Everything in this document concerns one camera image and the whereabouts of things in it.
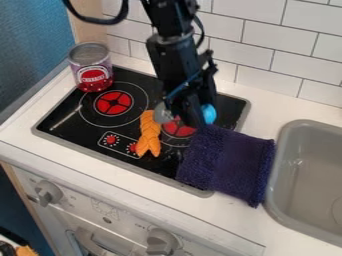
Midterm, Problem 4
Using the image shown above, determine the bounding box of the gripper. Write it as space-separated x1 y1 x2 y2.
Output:
145 32 221 130

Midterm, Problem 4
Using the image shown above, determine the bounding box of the blue spoon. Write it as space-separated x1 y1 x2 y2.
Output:
152 101 220 126

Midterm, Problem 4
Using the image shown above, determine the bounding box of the toy stove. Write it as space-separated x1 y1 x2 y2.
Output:
30 64 253 199

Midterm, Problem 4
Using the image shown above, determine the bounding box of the orange toy braided bread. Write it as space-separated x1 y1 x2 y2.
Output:
133 109 163 159

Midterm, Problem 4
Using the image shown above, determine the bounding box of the purple cloth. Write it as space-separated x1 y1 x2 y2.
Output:
173 123 277 209

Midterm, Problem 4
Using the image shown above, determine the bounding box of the red labelled can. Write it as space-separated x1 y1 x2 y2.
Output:
66 41 115 94

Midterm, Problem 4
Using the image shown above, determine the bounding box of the toy sink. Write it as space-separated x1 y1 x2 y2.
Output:
261 118 342 249

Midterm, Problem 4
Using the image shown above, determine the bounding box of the orange toy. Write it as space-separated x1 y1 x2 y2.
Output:
14 244 41 256

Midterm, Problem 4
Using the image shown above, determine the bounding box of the black cable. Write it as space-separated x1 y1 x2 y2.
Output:
60 0 131 26

